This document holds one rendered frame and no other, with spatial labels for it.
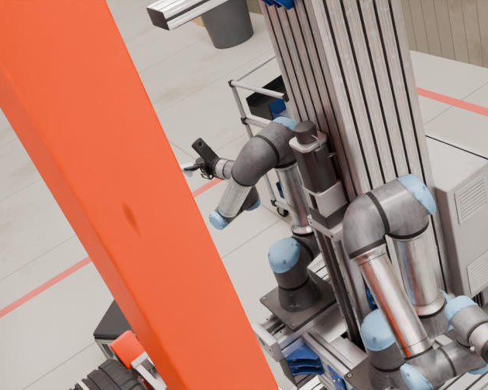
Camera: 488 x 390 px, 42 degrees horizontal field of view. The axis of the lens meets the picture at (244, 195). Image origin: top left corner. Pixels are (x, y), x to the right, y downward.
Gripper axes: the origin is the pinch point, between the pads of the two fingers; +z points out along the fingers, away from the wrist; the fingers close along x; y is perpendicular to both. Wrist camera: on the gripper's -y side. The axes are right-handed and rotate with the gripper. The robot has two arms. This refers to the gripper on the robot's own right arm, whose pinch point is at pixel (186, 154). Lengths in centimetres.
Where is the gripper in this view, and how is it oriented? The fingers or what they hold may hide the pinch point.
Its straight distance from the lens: 254.5
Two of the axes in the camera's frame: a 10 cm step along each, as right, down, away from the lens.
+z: -6.8, -2.1, 7.0
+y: 4.0, 7.0, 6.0
